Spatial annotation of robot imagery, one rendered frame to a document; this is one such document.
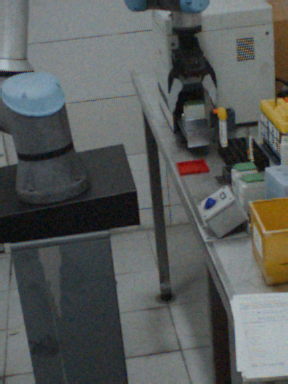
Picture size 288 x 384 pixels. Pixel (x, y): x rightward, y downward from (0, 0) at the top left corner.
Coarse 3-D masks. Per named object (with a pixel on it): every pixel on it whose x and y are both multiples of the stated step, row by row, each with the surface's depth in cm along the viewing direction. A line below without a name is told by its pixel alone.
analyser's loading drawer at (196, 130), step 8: (184, 120) 206; (192, 120) 201; (200, 120) 201; (184, 128) 204; (192, 128) 202; (200, 128) 202; (208, 128) 197; (192, 136) 197; (200, 136) 197; (208, 136) 197; (192, 144) 198; (200, 144) 198; (208, 144) 198
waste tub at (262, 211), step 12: (252, 204) 145; (264, 204) 146; (276, 204) 147; (252, 216) 145; (264, 216) 147; (276, 216) 148; (252, 228) 147; (264, 228) 148; (276, 228) 149; (252, 240) 148; (264, 240) 136; (276, 240) 135; (264, 252) 137; (276, 252) 136; (264, 264) 138; (276, 264) 137; (264, 276) 140; (276, 276) 138
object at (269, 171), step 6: (270, 168) 160; (276, 168) 159; (282, 168) 159; (270, 174) 158; (276, 174) 157; (282, 174) 156; (270, 180) 158; (276, 180) 155; (282, 180) 154; (270, 186) 159; (276, 186) 156; (282, 186) 152; (270, 192) 160; (276, 192) 156; (282, 192) 153; (270, 198) 160
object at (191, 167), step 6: (180, 162) 193; (186, 162) 193; (192, 162) 193; (198, 162) 193; (204, 162) 191; (180, 168) 191; (186, 168) 190; (192, 168) 190; (198, 168) 190; (204, 168) 189; (180, 174) 187; (186, 174) 187; (192, 174) 187
